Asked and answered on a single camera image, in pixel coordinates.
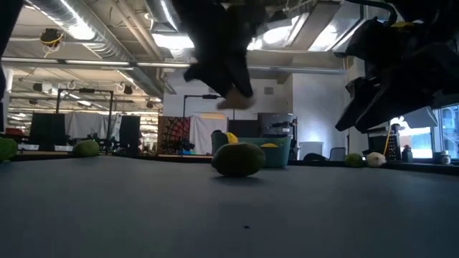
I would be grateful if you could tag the white hanging sheet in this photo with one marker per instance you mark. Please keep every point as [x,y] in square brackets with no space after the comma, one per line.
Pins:
[86,123]

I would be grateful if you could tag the ceiling light panel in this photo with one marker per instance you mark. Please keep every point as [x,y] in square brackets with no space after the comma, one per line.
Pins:
[172,41]

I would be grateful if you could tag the grey chair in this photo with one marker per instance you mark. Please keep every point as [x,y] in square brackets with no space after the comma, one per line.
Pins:
[337,154]

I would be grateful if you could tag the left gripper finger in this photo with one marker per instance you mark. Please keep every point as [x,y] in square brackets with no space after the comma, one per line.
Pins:
[242,75]
[215,79]

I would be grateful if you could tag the dark bottle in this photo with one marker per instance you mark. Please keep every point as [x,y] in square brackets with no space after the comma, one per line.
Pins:
[407,155]

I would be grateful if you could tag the grey ceiling pipe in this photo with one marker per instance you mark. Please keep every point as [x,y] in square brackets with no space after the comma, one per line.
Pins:
[89,62]

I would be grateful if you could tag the black equipment cabinet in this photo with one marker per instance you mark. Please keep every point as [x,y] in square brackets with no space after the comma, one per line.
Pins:
[276,123]

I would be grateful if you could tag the black upright panel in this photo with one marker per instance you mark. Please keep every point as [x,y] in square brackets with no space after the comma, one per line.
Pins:
[129,134]

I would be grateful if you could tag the black bag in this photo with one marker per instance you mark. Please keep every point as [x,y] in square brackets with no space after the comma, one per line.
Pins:
[315,157]

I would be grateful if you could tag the red patterned tapestry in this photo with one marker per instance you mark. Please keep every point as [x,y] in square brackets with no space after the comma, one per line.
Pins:
[172,132]

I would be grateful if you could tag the small silver round duct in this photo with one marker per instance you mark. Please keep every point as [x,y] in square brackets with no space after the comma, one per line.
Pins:
[161,12]

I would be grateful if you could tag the whiteboard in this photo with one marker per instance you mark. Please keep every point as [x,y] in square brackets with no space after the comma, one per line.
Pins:
[356,143]

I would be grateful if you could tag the tilted grey panel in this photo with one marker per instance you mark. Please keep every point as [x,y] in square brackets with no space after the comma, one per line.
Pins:
[423,120]

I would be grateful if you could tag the white box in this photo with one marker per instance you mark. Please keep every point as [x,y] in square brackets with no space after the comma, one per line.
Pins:
[28,147]

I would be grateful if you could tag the white hanging cloth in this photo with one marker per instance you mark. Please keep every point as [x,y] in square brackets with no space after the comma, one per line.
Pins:
[201,132]

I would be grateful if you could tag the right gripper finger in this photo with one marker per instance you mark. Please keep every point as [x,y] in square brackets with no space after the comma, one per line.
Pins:
[358,100]
[401,104]

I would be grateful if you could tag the black metal frame stand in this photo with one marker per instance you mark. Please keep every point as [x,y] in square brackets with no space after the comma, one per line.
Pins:
[84,90]
[195,96]

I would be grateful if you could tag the silver rectangular duct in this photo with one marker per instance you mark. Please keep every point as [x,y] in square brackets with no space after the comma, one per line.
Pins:
[315,32]

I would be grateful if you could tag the large dark green lime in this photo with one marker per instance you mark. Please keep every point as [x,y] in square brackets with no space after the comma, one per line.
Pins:
[238,159]

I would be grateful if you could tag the white jar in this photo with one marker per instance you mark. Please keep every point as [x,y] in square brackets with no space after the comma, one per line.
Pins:
[445,157]

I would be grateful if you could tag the black screen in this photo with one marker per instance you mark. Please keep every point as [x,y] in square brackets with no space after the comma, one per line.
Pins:
[244,129]

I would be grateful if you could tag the teal plastic basket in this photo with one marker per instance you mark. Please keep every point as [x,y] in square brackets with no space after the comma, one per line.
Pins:
[278,156]

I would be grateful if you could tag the black mesh grater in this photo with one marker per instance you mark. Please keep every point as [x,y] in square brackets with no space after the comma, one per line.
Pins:
[394,147]

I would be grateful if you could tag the large silver round duct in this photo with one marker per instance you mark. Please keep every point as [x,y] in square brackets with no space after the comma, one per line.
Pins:
[107,48]

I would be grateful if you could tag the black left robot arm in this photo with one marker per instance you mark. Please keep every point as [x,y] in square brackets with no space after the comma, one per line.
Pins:
[6,14]

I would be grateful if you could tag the grey wall vent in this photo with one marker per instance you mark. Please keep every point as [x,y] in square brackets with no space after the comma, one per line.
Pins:
[269,90]

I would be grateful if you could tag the white bin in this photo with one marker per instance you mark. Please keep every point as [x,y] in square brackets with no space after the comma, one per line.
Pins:
[311,149]

